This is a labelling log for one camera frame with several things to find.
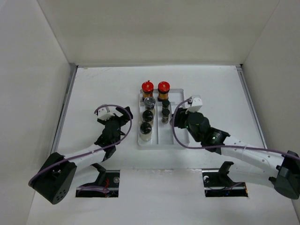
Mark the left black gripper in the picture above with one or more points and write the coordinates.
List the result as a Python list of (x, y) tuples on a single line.
[(122, 120)]

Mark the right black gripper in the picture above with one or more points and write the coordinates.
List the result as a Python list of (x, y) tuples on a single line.
[(180, 116)]

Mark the dark spice bottle black cap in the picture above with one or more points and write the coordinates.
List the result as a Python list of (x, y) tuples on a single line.
[(165, 104)]

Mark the white powder bottle black cap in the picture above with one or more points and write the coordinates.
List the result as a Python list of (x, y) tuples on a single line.
[(149, 103)]

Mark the red lid sauce jar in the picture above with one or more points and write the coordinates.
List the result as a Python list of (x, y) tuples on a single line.
[(147, 89), (163, 90)]

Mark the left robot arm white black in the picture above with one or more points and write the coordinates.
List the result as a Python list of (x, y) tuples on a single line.
[(55, 177)]

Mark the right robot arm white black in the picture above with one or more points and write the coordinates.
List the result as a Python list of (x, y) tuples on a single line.
[(279, 170)]

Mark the white compartment tray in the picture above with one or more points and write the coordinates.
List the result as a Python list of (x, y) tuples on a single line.
[(162, 134)]

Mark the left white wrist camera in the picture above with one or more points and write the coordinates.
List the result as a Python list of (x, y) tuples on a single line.
[(103, 112)]

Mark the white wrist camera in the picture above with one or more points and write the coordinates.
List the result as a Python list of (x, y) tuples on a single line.
[(195, 103), (103, 112)]

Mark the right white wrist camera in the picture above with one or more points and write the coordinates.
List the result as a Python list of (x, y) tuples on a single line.
[(195, 103)]

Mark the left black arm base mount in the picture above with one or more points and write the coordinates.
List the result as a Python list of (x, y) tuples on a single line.
[(106, 184)]

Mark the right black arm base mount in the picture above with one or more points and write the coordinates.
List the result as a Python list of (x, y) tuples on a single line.
[(217, 183)]

